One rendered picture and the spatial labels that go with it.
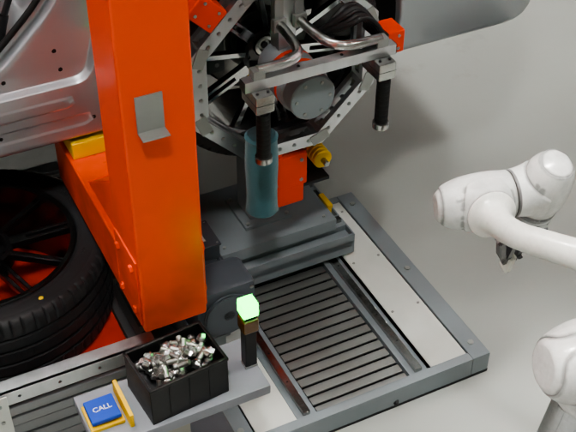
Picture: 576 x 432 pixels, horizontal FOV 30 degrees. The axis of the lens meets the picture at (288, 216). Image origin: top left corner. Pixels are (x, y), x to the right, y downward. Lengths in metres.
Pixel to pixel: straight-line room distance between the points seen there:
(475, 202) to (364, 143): 1.92
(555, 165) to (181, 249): 0.85
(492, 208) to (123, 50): 0.78
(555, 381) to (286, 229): 1.70
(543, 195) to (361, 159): 1.81
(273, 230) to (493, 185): 1.25
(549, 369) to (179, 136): 0.94
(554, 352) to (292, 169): 1.47
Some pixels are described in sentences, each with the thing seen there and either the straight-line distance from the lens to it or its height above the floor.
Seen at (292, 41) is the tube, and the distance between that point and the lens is 2.68.
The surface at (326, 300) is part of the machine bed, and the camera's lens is 3.32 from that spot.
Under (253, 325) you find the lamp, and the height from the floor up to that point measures 0.60.
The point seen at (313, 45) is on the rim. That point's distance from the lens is 3.03.
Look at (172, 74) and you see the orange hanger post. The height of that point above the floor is 1.22.
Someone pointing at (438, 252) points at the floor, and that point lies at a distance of 3.61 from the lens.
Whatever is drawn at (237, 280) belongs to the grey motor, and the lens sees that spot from 2.88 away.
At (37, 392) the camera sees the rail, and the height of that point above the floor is 0.36.
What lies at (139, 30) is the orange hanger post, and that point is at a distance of 2.11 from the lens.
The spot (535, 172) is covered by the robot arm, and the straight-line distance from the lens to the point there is 2.22.
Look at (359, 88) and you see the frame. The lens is 3.02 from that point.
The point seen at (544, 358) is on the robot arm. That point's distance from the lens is 1.77.
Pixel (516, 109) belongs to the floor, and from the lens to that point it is 4.33.
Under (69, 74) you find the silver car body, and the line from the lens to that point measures 2.76.
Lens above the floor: 2.39
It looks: 40 degrees down
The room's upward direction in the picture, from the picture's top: straight up
